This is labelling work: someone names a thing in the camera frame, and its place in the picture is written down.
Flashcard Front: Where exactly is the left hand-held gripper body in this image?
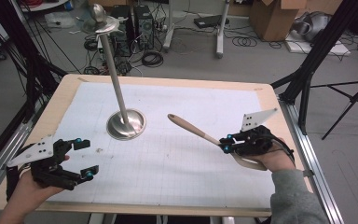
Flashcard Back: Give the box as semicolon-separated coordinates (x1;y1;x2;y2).
5;133;82;191

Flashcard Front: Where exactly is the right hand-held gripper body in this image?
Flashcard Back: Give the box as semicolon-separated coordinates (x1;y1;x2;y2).
234;107;279;157

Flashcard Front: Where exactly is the beige slotted spatula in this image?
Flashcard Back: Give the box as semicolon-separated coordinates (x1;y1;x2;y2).
167;113;269;172

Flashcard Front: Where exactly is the person's right hand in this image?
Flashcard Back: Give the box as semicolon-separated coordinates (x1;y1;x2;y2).
245;137;296;173

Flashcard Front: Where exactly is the person's left hand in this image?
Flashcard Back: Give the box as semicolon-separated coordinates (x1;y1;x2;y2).
11;172;64;213

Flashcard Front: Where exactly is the metal stand with round base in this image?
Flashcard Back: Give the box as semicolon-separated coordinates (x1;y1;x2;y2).
82;3;147;142

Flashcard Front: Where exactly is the white grid mat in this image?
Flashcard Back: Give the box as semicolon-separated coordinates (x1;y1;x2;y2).
48;81;276;209

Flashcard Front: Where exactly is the white stand leg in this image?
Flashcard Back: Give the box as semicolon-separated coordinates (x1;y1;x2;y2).
215;0;231;60
162;0;176;52

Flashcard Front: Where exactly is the black tripod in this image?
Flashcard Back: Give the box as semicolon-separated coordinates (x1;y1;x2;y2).
310;73;358;141

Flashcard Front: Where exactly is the black flat device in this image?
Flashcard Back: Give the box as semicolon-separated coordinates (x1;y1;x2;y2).
194;14;230;29

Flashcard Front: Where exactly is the black computer tower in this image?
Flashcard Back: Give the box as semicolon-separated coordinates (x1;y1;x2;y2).
133;5;155;50
110;4;135;59

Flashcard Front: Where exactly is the white foam board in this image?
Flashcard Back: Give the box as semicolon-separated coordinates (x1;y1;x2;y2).
283;31;352;57

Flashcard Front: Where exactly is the large cardboard box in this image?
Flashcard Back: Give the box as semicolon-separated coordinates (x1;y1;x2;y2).
250;0;308;42

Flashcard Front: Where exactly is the grey rounded device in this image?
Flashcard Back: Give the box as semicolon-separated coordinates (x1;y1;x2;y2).
292;11;334;43

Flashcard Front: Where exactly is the white round table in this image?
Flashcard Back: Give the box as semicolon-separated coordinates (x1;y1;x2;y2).
20;0;71;13

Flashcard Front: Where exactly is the open cardboard box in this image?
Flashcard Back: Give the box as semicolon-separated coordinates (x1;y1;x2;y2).
88;0;138;7

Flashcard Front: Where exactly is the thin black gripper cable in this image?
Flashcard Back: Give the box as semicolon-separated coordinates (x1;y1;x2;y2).
269;135;296;163

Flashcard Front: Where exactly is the thick black cable sleeve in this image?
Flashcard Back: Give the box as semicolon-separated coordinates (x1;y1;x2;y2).
4;164;22;202

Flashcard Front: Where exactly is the aluminium frame rail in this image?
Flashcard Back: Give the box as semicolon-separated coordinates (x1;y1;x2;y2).
278;99;344;224
0;105;41;203

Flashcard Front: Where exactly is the coiled black cable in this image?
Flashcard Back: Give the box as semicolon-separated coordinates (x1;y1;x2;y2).
141;50;165;68
232;36;258;48

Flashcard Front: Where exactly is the black frame post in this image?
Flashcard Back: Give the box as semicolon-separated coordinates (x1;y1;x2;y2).
0;0;67;125
271;0;358;105

